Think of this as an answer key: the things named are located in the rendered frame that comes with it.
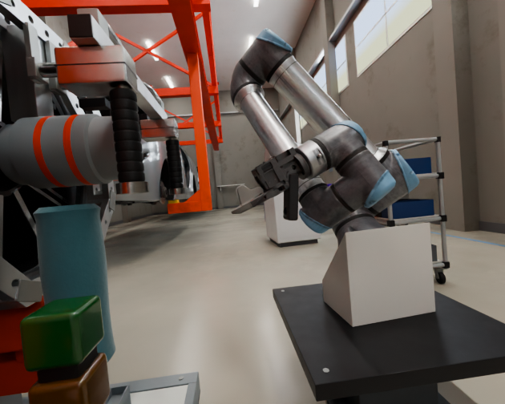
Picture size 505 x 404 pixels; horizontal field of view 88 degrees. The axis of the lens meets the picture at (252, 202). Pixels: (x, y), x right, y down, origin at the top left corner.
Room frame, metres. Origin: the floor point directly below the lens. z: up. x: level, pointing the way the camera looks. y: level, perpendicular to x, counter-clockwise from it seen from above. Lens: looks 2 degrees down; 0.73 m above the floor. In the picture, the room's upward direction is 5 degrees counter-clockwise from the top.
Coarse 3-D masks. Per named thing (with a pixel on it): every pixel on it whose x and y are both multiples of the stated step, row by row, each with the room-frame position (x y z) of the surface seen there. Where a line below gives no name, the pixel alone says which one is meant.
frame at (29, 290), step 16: (0, 0) 0.44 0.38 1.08; (16, 0) 0.48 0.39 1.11; (0, 16) 0.50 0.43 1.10; (16, 16) 0.48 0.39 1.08; (32, 16) 0.52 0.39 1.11; (48, 32) 0.57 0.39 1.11; (64, 96) 0.68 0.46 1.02; (80, 112) 0.74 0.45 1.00; (96, 112) 0.74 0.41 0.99; (96, 192) 0.77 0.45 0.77; (112, 192) 0.78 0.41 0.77; (112, 208) 0.77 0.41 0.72; (0, 272) 0.38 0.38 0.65; (16, 272) 0.41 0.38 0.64; (32, 272) 0.50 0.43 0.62; (0, 288) 0.38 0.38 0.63; (16, 288) 0.41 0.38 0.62; (32, 288) 0.44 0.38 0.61; (0, 304) 0.41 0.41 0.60; (16, 304) 0.41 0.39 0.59; (32, 304) 0.44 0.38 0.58
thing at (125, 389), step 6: (114, 390) 0.80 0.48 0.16; (120, 390) 0.80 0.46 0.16; (126, 390) 0.79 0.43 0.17; (114, 396) 0.79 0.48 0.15; (120, 396) 0.79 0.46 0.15; (126, 396) 0.78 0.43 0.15; (108, 402) 0.77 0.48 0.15; (114, 402) 0.77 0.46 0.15; (120, 402) 0.74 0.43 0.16; (126, 402) 0.78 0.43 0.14
